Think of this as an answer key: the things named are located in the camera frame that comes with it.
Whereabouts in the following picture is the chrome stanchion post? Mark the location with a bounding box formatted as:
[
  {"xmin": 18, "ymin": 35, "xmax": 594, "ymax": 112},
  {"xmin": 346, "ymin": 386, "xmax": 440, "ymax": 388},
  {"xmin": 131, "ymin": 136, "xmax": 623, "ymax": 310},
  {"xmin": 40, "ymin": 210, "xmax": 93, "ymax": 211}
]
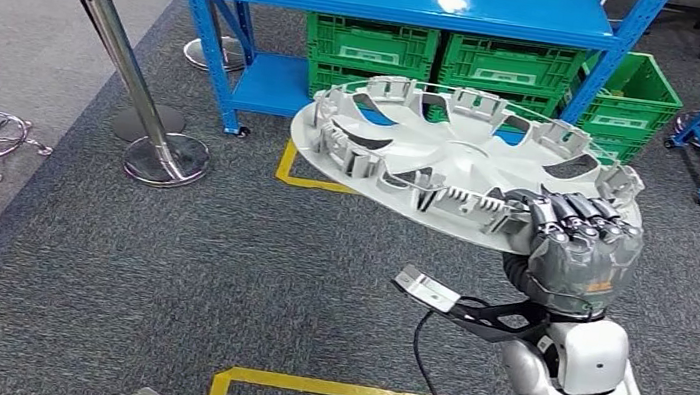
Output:
[
  {"xmin": 44, "ymin": 0, "xmax": 230, "ymax": 194},
  {"xmin": 176, "ymin": 0, "xmax": 255, "ymax": 76}
]

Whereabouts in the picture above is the black camera cable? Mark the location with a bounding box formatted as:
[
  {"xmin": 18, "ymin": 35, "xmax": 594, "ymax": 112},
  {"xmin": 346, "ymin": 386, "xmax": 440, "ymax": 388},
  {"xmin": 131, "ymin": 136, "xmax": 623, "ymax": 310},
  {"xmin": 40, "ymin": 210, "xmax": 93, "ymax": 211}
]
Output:
[{"xmin": 405, "ymin": 307, "xmax": 484, "ymax": 395}]

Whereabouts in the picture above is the grey plastic wheel cover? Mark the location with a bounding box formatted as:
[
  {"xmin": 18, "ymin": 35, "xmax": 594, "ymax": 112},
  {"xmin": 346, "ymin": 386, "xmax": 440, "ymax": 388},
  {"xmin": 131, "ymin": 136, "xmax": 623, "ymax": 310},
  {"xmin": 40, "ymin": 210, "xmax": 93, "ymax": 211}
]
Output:
[{"xmin": 278, "ymin": 63, "xmax": 658, "ymax": 271}]

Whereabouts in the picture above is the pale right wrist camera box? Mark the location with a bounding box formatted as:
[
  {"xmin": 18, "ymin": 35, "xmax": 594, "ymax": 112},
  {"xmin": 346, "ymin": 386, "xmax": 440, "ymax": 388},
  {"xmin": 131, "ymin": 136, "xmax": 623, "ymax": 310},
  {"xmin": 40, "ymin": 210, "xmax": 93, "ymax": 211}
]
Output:
[{"xmin": 389, "ymin": 263, "xmax": 465, "ymax": 316}]

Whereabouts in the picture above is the open green plastic crate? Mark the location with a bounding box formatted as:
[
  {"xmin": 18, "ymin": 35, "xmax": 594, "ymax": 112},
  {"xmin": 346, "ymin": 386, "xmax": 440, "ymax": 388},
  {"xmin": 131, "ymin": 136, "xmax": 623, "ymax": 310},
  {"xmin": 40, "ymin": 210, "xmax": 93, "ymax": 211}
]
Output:
[{"xmin": 551, "ymin": 43, "xmax": 690, "ymax": 174}]

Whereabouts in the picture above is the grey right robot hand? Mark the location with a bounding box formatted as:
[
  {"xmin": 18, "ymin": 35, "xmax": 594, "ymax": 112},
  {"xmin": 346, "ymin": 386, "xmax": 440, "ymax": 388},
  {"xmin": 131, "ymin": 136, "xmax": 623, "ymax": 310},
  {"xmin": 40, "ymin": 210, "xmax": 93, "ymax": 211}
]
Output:
[{"xmin": 490, "ymin": 181, "xmax": 651, "ymax": 324}]

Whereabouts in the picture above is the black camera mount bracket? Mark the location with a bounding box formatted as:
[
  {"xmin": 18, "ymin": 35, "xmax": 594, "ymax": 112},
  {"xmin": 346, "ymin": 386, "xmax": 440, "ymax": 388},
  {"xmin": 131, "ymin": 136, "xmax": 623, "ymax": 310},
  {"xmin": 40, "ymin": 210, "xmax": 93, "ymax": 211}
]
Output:
[{"xmin": 439, "ymin": 287, "xmax": 556, "ymax": 351}]

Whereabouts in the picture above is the black stanchion post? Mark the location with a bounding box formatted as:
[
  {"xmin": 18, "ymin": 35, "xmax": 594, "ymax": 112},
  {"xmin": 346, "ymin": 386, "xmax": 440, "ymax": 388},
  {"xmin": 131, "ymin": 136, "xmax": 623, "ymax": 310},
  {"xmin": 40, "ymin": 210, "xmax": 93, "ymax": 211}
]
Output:
[{"xmin": 8, "ymin": 0, "xmax": 202, "ymax": 150}]

